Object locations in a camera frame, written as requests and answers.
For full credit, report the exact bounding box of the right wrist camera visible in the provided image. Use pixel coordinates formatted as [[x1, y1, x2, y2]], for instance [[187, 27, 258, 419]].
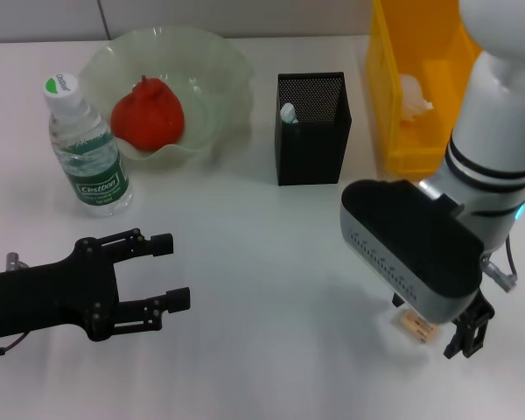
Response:
[[339, 178, 486, 326]]

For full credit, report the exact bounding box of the right gripper cable with connector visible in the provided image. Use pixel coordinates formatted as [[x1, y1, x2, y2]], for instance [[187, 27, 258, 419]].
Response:
[[480, 234, 521, 293]]

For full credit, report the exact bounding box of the white paper ball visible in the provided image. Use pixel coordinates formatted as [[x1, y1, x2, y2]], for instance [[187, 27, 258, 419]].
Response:
[[397, 73, 434, 126]]

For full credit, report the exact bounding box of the beige eraser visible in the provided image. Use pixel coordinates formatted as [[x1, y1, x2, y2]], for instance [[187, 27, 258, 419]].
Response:
[[391, 309, 438, 347]]

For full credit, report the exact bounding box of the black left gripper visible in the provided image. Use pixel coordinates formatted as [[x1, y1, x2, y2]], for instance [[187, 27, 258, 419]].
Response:
[[0, 227, 192, 343]]

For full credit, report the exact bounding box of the gripper cable with connector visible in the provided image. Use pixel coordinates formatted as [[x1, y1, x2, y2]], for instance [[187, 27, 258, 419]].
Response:
[[0, 251, 31, 359], [480, 234, 521, 293]]

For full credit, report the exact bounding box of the clear green-label water bottle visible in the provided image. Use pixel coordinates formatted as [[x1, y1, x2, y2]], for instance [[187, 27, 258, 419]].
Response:
[[42, 72, 133, 219]]

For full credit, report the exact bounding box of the left gripper cable with connector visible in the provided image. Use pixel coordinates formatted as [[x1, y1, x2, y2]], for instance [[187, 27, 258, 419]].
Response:
[[0, 251, 31, 359]]

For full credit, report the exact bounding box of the green pen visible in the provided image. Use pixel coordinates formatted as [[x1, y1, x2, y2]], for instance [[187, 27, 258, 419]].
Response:
[[279, 102, 300, 125]]

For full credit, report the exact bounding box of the black mesh pen holder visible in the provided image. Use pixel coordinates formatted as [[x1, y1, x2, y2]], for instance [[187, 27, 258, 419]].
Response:
[[274, 72, 354, 187]]

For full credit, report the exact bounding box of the green glass fruit plate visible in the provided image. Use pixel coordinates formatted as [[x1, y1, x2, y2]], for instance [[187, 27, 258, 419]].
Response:
[[78, 26, 255, 170]]

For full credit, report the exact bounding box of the yellow plastic bin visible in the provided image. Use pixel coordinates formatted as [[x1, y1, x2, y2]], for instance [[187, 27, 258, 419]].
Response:
[[366, 0, 485, 180]]

